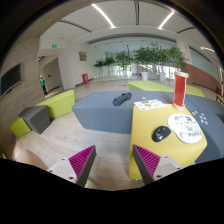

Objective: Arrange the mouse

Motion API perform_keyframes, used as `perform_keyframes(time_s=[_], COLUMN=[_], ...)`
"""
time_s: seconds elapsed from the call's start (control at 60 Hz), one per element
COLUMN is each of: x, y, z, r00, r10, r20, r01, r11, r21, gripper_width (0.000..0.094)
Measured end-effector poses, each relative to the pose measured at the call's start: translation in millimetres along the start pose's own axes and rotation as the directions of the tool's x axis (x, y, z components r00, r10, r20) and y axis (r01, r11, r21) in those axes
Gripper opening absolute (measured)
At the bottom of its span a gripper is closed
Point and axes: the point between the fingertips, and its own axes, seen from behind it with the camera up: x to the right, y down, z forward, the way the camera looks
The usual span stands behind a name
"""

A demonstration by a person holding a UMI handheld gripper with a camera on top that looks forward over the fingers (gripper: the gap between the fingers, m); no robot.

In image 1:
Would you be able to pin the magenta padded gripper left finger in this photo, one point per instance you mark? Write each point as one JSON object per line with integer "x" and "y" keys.
{"x": 75, "y": 169}

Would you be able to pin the potted green plant row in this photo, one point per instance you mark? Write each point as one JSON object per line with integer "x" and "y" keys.
{"x": 150, "y": 55}

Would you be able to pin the wall mounted black tv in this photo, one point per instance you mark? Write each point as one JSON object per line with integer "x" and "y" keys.
{"x": 11, "y": 78}

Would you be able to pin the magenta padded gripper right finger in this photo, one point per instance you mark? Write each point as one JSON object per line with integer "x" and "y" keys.
{"x": 153, "y": 167}

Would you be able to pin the white round mouse pad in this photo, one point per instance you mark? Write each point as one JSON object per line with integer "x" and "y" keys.
{"x": 185, "y": 127}

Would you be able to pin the lime green bench left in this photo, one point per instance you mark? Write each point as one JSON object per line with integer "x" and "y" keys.
{"x": 58, "y": 105}

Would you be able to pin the lime green bench far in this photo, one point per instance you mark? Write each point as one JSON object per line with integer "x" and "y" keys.
{"x": 153, "y": 86}

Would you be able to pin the grey cube stool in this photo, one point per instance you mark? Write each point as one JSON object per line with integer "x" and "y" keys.
{"x": 37, "y": 118}

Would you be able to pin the large grey sofa bench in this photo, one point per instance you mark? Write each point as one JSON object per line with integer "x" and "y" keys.
{"x": 96, "y": 111}

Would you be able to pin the lime green bench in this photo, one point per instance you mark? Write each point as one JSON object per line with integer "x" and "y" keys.
{"x": 58, "y": 105}
{"x": 153, "y": 86}

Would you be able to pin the red bin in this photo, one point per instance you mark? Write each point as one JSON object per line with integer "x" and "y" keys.
{"x": 85, "y": 78}

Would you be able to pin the white printed paper sheet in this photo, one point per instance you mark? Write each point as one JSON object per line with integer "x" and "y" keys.
{"x": 146, "y": 105}

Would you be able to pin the black computer mouse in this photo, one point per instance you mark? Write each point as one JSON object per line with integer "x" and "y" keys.
{"x": 160, "y": 133}

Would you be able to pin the yellow table block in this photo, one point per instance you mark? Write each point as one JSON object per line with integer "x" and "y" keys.
{"x": 145, "y": 122}

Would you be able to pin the person in green shirt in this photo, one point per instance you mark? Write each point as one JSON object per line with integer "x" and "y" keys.
{"x": 42, "y": 80}

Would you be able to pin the grey seat with cards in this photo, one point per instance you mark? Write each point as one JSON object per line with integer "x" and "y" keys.
{"x": 210, "y": 116}

